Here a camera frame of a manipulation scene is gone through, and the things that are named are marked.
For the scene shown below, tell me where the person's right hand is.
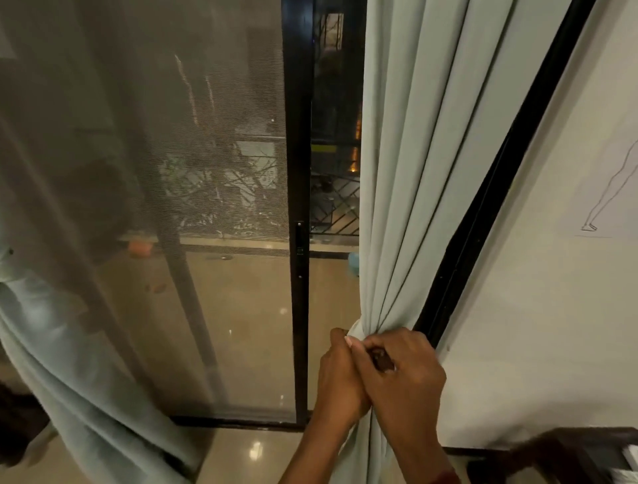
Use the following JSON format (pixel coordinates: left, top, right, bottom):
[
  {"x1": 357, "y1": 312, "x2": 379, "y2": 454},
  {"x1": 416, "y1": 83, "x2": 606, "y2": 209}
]
[{"x1": 344, "y1": 327, "x2": 448, "y2": 467}]

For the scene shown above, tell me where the person's left hand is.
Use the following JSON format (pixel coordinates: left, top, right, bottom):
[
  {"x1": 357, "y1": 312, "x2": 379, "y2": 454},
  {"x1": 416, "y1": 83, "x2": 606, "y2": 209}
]
[{"x1": 316, "y1": 327, "x2": 373, "y2": 432}]

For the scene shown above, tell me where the dark brown plastic stool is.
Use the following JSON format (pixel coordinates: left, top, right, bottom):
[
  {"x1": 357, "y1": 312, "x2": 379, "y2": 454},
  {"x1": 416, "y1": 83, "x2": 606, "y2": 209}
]
[{"x1": 466, "y1": 427, "x2": 638, "y2": 484}]

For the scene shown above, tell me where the pale green curtain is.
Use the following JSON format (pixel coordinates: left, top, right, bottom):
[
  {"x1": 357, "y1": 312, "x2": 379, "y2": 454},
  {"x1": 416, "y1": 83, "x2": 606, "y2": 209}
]
[
  {"x1": 328, "y1": 0, "x2": 574, "y2": 484},
  {"x1": 0, "y1": 214, "x2": 203, "y2": 484}
]

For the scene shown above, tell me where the brown satin curtain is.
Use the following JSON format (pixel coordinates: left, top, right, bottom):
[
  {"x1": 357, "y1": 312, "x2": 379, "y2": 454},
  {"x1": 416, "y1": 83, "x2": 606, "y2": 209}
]
[{"x1": 0, "y1": 384, "x2": 52, "y2": 468}]

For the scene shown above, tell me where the green plant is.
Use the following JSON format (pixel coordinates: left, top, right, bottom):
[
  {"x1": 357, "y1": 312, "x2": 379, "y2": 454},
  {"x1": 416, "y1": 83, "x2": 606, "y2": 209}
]
[{"x1": 159, "y1": 144, "x2": 286, "y2": 243}]

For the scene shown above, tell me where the white paper sheet with drawing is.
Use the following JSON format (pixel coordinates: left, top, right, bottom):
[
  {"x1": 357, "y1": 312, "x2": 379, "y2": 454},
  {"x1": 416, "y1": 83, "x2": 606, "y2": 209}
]
[{"x1": 563, "y1": 109, "x2": 638, "y2": 240}]

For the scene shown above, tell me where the black window frame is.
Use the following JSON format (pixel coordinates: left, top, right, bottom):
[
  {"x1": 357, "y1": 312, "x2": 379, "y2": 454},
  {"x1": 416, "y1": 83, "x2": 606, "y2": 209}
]
[{"x1": 169, "y1": 0, "x2": 597, "y2": 432}]

